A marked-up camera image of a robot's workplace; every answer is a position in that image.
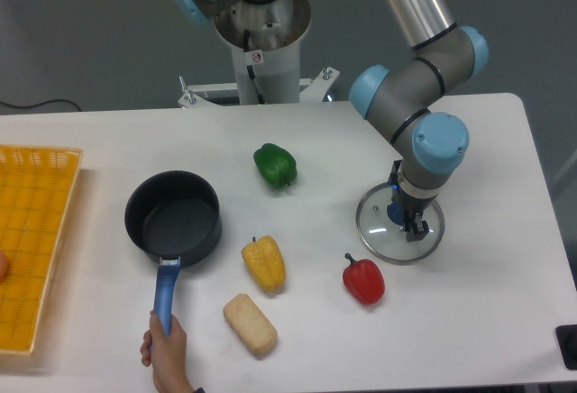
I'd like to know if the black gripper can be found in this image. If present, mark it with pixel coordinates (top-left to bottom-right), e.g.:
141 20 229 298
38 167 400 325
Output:
388 160 440 242

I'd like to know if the glass lid with blue knob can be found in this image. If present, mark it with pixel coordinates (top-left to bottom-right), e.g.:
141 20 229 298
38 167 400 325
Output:
355 183 445 265

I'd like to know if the dark pot with blue handle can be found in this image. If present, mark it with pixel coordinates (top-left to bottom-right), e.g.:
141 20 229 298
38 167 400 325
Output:
124 170 222 336

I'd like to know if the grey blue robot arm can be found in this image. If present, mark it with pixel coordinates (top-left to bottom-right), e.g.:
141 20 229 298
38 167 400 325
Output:
174 0 489 242

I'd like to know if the person's hand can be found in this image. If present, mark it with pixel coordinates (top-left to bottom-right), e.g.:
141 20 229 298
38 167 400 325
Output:
140 311 195 392

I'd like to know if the red bell pepper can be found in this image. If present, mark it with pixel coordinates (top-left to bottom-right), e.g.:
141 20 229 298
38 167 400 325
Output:
343 253 386 306

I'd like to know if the green bell pepper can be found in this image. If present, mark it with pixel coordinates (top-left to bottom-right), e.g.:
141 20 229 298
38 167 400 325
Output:
253 143 298 189

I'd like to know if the yellow bell pepper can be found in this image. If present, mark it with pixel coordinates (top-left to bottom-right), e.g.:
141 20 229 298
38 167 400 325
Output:
242 235 286 293

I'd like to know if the black device at table edge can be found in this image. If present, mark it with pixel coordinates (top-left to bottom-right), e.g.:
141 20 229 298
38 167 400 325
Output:
555 324 577 370

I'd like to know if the beige bread loaf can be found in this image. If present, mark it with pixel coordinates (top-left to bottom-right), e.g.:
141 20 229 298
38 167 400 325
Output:
223 294 278 357

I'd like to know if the yellow woven basket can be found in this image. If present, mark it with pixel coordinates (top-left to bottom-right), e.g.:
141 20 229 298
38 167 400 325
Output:
1 144 83 355

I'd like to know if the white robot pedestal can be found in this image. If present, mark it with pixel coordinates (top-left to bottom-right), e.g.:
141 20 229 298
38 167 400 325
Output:
179 0 340 107

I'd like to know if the black floor cable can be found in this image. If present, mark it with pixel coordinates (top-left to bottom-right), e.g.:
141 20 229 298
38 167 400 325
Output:
0 98 83 113

